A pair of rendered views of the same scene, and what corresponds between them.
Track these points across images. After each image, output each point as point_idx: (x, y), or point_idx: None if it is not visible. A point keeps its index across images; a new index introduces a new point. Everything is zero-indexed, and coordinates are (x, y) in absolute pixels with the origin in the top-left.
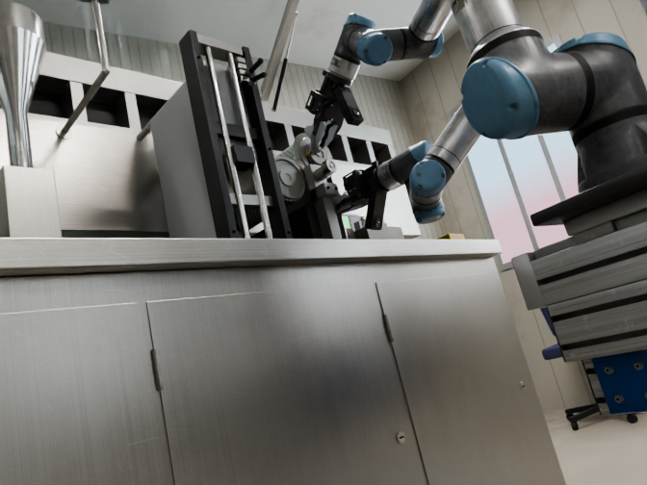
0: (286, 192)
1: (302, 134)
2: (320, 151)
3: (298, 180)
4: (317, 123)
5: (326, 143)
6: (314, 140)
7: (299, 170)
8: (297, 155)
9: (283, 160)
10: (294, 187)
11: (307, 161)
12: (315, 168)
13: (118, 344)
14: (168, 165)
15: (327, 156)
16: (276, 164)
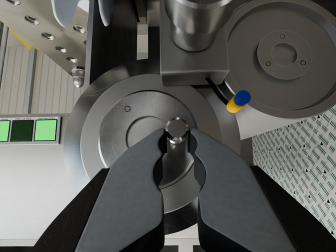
0: (290, 13)
1: (184, 224)
2: (161, 128)
3: (234, 54)
4: (317, 231)
5: (144, 145)
6: (234, 151)
7: (231, 79)
8: (228, 132)
9: (287, 110)
10: (258, 32)
11: (195, 112)
12: (206, 53)
13: None
14: None
15: (105, 129)
16: (313, 95)
